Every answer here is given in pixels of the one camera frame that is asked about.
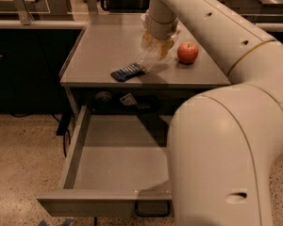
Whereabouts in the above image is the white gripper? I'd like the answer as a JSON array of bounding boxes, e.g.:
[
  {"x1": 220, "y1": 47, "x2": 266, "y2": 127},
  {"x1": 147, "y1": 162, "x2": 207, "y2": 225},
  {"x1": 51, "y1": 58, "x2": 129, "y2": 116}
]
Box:
[{"x1": 141, "y1": 13, "x2": 178, "y2": 60}]

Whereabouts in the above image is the white rail barrier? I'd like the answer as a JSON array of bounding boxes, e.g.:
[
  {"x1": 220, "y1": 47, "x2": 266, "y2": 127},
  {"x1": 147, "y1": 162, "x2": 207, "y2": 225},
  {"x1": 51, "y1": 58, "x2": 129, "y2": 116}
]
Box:
[{"x1": 0, "y1": 20, "x2": 283, "y2": 32}]

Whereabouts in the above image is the white bowl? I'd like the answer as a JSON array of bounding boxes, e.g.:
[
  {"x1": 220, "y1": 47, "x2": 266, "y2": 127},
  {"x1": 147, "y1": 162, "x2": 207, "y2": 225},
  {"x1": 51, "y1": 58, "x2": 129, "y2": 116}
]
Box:
[{"x1": 141, "y1": 13, "x2": 146, "y2": 29}]

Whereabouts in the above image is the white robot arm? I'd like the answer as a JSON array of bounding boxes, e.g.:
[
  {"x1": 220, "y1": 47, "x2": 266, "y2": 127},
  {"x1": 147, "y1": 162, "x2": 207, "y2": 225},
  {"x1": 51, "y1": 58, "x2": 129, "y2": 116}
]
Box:
[{"x1": 146, "y1": 0, "x2": 283, "y2": 226}]

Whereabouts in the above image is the blue snack packet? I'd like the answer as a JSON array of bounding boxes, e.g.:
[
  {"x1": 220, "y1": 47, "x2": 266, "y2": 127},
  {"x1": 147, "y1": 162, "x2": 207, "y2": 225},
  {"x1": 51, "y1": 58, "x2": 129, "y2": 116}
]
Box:
[{"x1": 110, "y1": 63, "x2": 145, "y2": 82}]

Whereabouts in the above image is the red apple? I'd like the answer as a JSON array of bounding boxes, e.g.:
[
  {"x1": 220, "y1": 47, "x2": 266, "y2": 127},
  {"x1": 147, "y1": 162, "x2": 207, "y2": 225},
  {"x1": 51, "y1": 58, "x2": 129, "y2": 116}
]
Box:
[{"x1": 177, "y1": 41, "x2": 199, "y2": 64}]

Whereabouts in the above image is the grey metal counter cabinet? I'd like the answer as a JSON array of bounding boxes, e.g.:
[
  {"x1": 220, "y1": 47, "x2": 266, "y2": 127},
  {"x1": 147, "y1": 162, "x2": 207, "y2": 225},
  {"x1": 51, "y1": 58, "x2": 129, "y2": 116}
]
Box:
[{"x1": 60, "y1": 14, "x2": 230, "y2": 114}]

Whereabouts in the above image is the background steel table left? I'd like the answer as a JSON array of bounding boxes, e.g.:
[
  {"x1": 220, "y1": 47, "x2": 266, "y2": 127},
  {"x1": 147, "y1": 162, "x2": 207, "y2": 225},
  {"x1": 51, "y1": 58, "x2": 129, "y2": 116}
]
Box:
[{"x1": 0, "y1": 0, "x2": 74, "y2": 21}]

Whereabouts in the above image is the black floor cable left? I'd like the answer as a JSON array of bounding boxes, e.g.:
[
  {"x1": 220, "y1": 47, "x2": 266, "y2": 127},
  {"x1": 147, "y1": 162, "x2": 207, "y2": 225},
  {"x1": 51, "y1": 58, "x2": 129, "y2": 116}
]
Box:
[{"x1": 8, "y1": 111, "x2": 74, "y2": 158}]

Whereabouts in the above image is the black drawer handle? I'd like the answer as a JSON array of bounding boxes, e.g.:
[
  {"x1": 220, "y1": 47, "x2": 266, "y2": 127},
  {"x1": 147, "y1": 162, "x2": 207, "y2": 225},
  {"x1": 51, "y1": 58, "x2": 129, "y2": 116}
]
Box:
[{"x1": 134, "y1": 202, "x2": 172, "y2": 218}]

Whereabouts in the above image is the clear plastic water bottle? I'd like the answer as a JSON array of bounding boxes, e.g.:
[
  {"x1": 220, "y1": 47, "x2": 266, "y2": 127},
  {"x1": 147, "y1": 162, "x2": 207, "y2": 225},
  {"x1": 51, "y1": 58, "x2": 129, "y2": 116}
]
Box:
[{"x1": 135, "y1": 43, "x2": 159, "y2": 73}]

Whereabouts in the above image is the dark round object under counter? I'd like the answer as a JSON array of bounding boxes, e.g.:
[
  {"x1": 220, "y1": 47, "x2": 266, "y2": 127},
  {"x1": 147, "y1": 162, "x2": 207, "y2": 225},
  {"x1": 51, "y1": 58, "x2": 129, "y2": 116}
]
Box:
[{"x1": 94, "y1": 91, "x2": 112, "y2": 109}]

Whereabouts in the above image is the grey open drawer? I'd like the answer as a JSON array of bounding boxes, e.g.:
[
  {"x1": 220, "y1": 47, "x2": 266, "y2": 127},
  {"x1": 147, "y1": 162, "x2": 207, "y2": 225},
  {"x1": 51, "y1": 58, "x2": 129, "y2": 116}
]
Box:
[{"x1": 37, "y1": 105, "x2": 172, "y2": 218}]

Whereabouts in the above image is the white tag card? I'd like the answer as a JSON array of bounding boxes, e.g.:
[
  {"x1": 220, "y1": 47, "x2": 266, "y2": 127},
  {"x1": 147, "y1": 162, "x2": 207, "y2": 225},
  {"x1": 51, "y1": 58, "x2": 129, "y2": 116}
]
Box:
[{"x1": 120, "y1": 93, "x2": 137, "y2": 106}]

